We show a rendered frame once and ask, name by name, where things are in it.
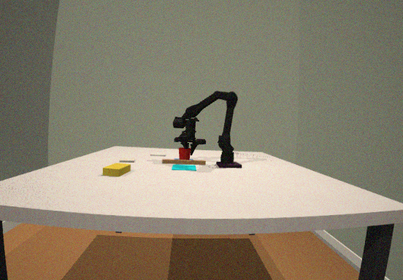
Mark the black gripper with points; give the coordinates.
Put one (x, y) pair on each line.
(194, 142)

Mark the tan flat bar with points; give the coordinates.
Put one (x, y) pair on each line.
(185, 162)

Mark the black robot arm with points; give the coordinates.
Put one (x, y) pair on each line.
(224, 141)

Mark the yellow rectangular block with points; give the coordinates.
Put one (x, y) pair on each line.
(116, 169)

